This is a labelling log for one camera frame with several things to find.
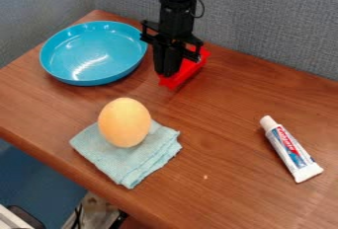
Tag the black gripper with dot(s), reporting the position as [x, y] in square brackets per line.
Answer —
[170, 34]

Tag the red plastic block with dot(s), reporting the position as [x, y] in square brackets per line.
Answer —
[189, 69]

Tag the blue plate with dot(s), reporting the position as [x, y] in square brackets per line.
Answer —
[94, 53]

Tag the orange egg-shaped object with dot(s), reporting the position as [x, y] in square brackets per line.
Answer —
[125, 122]

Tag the light blue folded cloth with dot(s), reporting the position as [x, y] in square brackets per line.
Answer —
[128, 165]

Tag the white toothpaste tube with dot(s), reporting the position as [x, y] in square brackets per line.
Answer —
[300, 163]

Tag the dark chair part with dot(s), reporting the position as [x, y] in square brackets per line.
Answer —
[22, 218]

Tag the table leg frame below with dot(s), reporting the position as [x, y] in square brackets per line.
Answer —
[95, 213]

